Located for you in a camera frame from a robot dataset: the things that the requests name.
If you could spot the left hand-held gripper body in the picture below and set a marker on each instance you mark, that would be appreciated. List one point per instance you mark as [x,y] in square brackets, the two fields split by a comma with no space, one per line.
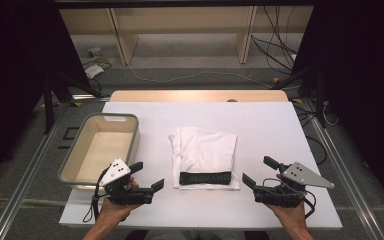
[115,170]

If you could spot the grey power adapter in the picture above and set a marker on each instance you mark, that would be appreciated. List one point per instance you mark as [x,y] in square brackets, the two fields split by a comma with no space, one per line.
[94,51]

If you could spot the beige bin with grey rim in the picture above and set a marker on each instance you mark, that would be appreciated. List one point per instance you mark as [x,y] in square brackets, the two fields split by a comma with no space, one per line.
[101,150]

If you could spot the white garment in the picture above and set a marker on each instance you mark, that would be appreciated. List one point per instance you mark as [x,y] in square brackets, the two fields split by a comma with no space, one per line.
[205,153]

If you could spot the white power adapter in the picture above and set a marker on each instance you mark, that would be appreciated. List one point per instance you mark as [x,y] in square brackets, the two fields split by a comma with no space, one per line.
[94,71]

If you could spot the person's left hand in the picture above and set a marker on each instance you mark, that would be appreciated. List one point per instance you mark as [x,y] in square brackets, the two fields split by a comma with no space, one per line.
[115,210]

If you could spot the light wooden shelf unit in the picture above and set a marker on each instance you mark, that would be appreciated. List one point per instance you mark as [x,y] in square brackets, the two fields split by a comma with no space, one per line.
[186,20]

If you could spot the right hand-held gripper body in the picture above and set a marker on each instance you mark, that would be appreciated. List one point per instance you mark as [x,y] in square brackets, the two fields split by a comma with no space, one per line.
[296,174]

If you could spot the black curtain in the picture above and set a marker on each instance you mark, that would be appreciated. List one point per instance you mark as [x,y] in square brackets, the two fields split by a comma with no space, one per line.
[363,100]
[10,83]

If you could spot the black metal stand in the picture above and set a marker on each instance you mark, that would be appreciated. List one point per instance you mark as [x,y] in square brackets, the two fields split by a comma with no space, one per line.
[313,86]
[58,90]

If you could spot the white table cover board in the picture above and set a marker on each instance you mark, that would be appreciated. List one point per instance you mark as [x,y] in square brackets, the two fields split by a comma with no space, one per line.
[266,133]

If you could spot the light wooden table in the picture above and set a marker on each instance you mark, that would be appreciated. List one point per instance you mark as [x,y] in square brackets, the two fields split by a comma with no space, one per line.
[186,96]

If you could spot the person's right hand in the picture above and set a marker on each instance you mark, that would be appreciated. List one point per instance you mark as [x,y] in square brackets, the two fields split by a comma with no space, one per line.
[293,215]

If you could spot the aluminium floor rail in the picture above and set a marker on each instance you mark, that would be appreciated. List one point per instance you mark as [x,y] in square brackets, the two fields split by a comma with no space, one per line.
[346,180]
[23,180]

